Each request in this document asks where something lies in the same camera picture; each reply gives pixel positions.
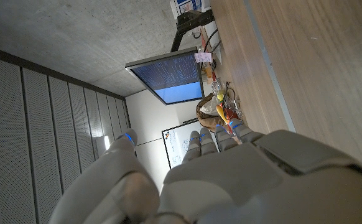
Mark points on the white bag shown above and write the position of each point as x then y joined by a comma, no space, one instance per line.
210,107

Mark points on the orange bowl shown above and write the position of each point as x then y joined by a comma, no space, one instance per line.
230,113

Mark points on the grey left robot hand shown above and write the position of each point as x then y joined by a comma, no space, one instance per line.
262,186

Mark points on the computer monitor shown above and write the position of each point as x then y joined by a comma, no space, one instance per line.
171,77

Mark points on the whiteboard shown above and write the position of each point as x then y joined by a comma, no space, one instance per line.
176,146

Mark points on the yellow toy banana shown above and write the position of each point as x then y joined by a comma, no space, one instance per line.
221,113

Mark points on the white wipes canister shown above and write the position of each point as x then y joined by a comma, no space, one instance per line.
187,4

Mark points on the pink sticky note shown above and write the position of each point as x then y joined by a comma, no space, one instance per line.
203,57

